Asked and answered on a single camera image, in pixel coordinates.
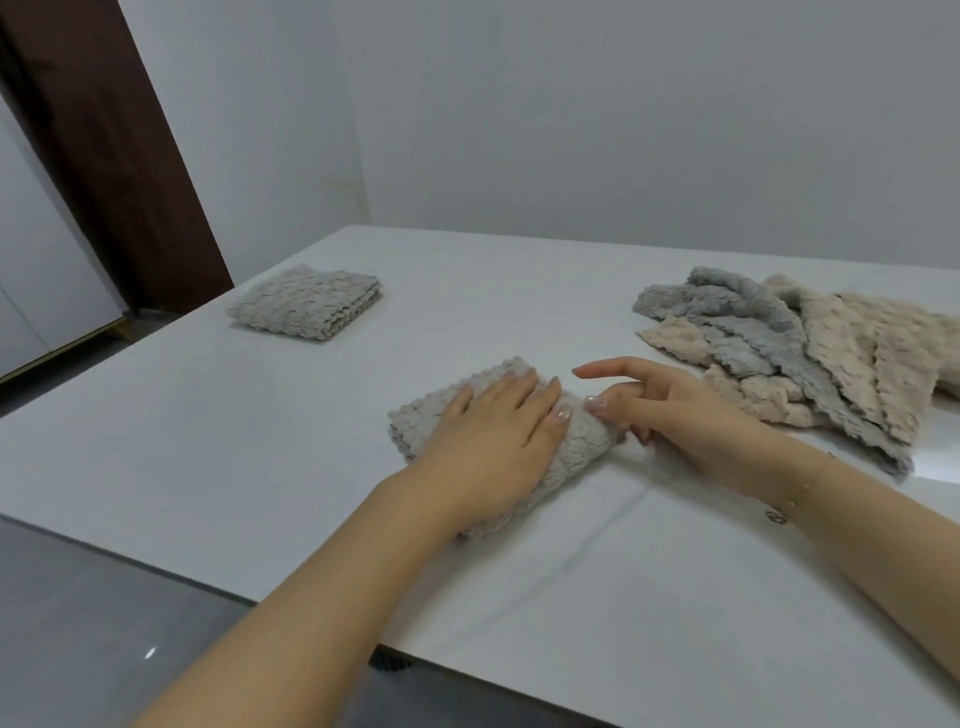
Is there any person's left hand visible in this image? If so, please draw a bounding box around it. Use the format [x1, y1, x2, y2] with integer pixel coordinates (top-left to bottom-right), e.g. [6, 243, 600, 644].
[374, 371, 575, 539]

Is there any person's right hand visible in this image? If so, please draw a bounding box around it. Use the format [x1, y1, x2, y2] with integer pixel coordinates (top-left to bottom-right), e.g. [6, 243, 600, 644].
[572, 356, 798, 504]

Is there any taupe fluffy towel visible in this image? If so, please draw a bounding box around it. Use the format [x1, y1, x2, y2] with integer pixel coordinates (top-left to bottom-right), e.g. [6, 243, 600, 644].
[227, 263, 384, 343]
[387, 357, 618, 543]

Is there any blue-grey fluffy towel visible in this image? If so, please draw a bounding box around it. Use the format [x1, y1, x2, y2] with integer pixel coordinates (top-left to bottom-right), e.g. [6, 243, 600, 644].
[632, 266, 915, 481]

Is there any person's right forearm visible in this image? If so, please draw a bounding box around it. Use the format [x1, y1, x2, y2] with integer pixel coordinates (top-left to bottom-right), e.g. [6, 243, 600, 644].
[761, 442, 960, 680]

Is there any person's left forearm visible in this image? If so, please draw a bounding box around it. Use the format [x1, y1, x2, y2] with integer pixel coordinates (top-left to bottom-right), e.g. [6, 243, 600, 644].
[131, 479, 460, 728]

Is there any white glossy table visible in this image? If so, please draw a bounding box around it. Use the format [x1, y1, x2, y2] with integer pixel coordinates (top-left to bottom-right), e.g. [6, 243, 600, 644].
[0, 223, 960, 728]

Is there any white cabinet with wooden base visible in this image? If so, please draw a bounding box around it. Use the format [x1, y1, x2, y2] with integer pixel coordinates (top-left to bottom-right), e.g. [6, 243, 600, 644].
[0, 97, 138, 388]

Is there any dark brown wooden door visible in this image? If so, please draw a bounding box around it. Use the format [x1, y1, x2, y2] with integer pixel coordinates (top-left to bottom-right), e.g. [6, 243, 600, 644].
[0, 0, 235, 316]

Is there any thin gold bracelet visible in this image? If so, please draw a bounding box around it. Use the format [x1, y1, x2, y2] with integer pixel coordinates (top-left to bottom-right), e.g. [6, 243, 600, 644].
[763, 479, 817, 526]

